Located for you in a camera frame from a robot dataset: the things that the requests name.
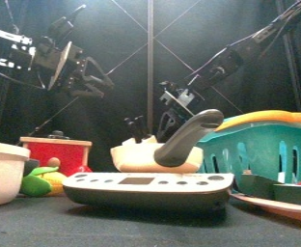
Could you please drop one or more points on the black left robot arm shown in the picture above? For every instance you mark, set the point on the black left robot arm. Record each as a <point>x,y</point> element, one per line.
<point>10,48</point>

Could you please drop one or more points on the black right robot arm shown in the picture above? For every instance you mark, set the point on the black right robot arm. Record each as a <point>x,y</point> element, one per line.
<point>242,48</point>

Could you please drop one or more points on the black utensil in pot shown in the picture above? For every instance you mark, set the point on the black utensil in pot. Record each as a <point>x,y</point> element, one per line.
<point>133,130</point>
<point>142,127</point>

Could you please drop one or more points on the black knob on red box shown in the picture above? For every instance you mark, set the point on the black knob on red box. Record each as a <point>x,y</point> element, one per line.
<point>57,134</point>

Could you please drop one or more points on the white digital kitchen scale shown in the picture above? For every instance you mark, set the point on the white digital kitchen scale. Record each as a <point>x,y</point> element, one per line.
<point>148,189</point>

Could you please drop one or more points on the red wooden toy box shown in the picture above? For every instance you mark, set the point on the red wooden toy box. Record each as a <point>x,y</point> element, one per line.
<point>62,154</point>

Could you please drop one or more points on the teal plastic basket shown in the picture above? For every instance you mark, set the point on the teal plastic basket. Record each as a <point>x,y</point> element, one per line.
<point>260,151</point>

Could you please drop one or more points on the yellow orange toy banana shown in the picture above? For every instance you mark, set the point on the yellow orange toy banana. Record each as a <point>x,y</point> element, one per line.
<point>269,116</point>

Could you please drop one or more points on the brown wooden ball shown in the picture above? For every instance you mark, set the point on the brown wooden ball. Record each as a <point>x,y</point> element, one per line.
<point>53,161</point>

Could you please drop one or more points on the green yellow plush corn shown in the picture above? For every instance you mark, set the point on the green yellow plush corn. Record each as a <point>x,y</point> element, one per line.
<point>41,183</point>

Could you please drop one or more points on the white plastic bowl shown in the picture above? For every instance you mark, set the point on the white plastic bowl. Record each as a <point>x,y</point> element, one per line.
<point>2,173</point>

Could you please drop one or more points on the dark green tray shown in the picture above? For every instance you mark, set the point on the dark green tray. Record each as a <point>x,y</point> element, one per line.
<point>281,191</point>

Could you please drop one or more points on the pink plate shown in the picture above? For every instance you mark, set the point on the pink plate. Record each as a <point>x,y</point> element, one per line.
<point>281,209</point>

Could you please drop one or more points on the grey vertical frame pole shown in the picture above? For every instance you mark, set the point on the grey vertical frame pole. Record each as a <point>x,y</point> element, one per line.
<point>149,64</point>

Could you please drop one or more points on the dark vertical frame post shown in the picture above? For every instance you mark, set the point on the dark vertical frame post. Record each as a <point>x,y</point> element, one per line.
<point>292,70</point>

